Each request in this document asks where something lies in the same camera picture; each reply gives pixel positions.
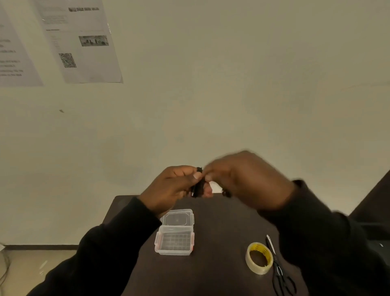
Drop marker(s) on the dark brown table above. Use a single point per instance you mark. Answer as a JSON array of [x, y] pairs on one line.
[[207, 250]]

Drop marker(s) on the printed paper sheet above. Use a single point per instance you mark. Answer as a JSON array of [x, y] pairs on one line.
[[15, 51]]

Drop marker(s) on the black scissors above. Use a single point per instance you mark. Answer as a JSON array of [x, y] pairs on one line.
[[281, 276]]

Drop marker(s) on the person's right forearm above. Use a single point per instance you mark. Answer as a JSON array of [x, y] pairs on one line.
[[323, 244]]

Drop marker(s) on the person's right fingers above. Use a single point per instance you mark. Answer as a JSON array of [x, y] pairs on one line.
[[214, 173]]

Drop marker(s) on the roll of clear tape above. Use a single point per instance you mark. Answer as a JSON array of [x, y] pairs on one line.
[[259, 258]]

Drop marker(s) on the person's left hand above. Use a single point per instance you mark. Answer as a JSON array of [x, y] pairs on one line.
[[166, 190]]

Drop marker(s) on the person's left thumb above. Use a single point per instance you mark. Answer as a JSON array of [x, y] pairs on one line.
[[189, 179]]

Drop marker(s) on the dark side furniture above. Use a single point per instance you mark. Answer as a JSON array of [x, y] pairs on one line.
[[373, 213]]

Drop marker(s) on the person's left forearm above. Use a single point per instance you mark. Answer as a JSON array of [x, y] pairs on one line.
[[100, 250]]

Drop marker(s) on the clear plastic storage box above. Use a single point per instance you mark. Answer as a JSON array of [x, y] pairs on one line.
[[175, 233]]

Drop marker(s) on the small black clip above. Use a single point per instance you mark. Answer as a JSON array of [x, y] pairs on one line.
[[198, 184]]

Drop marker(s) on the printed paper with photo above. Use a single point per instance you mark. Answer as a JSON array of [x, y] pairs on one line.
[[79, 39]]

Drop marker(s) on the person's right hand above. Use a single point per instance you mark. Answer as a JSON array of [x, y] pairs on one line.
[[249, 183]]

